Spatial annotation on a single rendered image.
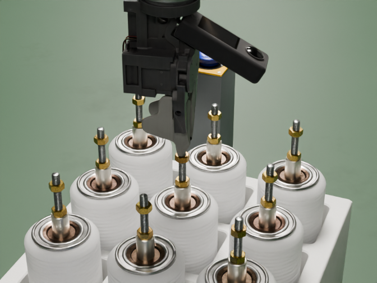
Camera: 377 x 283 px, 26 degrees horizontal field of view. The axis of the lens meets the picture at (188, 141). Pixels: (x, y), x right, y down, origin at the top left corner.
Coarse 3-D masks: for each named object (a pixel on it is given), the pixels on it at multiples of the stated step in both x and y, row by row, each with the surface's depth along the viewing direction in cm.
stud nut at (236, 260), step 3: (231, 252) 94; (243, 252) 94; (231, 255) 94; (234, 255) 94; (243, 255) 94; (231, 258) 94; (234, 258) 94; (237, 258) 94; (240, 258) 94; (243, 258) 94; (231, 261) 94; (234, 261) 94; (237, 261) 94; (240, 261) 94; (243, 261) 94
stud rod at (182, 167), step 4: (180, 164) 106; (184, 164) 106; (180, 168) 106; (184, 168) 106; (180, 172) 106; (184, 172) 106; (180, 176) 107; (184, 176) 107; (180, 180) 107; (184, 180) 107
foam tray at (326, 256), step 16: (176, 176) 130; (256, 192) 124; (336, 208) 120; (224, 224) 117; (336, 224) 117; (224, 240) 116; (320, 240) 114; (336, 240) 114; (224, 256) 111; (304, 256) 112; (320, 256) 111; (336, 256) 117; (16, 272) 108; (304, 272) 108; (320, 272) 108; (336, 272) 121
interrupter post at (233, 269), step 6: (228, 258) 95; (228, 264) 95; (234, 264) 94; (240, 264) 94; (246, 264) 95; (228, 270) 95; (234, 270) 94; (240, 270) 94; (228, 276) 95; (234, 276) 95; (240, 276) 95; (234, 282) 95; (240, 282) 95
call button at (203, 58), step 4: (200, 52) 131; (200, 56) 130; (204, 56) 130; (200, 60) 130; (204, 60) 129; (208, 60) 129; (212, 60) 129; (200, 64) 131; (204, 64) 130; (208, 64) 130; (212, 64) 130; (216, 64) 130
